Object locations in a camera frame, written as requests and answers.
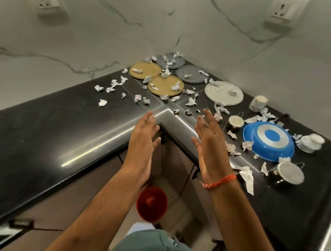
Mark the grey speckled plate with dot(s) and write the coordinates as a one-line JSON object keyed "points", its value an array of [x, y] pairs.
{"points": [[178, 60], [191, 71]]}

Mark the blue frying pan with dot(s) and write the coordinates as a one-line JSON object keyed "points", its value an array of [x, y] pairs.
{"points": [[250, 137]]}

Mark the white patterned ceramic jar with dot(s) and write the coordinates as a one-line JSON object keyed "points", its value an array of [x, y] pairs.
{"points": [[310, 143]]}

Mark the large black steel cup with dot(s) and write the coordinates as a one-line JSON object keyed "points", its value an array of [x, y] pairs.
{"points": [[289, 173]]}

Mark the small black steel cup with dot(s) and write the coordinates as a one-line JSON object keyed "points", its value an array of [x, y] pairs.
{"points": [[234, 122]]}

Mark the white ceramic mug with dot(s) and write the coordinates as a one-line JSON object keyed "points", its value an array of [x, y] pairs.
{"points": [[258, 103]]}

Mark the tan speckled plate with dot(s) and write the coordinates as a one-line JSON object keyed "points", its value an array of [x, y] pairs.
{"points": [[163, 86], [150, 68]]}

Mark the white wall socket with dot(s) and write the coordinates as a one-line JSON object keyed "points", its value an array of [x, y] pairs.
{"points": [[49, 3], [284, 13]]}

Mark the green shirt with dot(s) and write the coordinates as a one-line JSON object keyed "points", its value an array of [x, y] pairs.
{"points": [[150, 240]]}

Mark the white paper scraps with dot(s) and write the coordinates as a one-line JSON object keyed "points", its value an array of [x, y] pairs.
{"points": [[102, 103]]}

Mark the person's right hand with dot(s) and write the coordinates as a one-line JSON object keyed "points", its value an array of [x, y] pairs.
{"points": [[213, 152]]}

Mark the orange thread wristband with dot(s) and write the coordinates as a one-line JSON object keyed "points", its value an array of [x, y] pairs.
{"points": [[222, 181]]}

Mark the red plastic bucket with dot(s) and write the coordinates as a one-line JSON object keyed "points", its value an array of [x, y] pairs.
{"points": [[152, 204]]}

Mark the white plate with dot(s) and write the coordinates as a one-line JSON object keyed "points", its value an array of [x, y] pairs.
{"points": [[222, 97]]}

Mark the person's left forearm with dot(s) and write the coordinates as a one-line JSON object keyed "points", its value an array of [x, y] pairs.
{"points": [[103, 212]]}

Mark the person's left hand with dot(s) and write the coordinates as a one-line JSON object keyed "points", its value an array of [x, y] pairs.
{"points": [[142, 150]]}

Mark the person's right forearm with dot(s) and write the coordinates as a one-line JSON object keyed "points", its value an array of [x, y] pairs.
{"points": [[238, 219]]}

